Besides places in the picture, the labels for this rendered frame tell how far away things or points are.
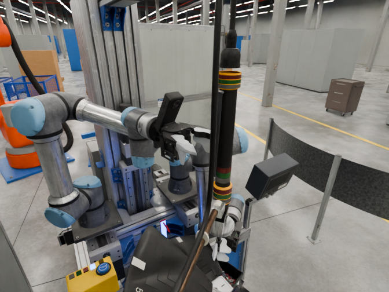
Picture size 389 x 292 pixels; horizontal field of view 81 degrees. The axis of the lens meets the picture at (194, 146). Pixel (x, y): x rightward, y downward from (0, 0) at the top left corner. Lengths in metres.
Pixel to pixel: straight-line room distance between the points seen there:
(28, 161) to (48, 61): 4.49
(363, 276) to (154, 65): 2.66
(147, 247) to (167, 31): 2.05
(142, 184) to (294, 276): 1.63
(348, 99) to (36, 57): 8.66
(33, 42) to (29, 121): 10.05
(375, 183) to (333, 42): 8.21
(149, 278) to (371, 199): 2.07
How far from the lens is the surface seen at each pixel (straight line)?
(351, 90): 7.19
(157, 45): 2.33
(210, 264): 0.84
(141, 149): 0.73
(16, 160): 4.42
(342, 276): 2.61
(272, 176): 1.26
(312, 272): 2.53
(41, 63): 8.34
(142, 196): 1.41
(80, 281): 1.04
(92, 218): 1.24
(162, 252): 0.61
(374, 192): 2.36
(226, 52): 0.42
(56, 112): 0.94
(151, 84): 2.33
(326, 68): 10.16
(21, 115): 0.93
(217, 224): 0.55
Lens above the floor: 1.86
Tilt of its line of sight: 25 degrees down
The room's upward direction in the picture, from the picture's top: straight up
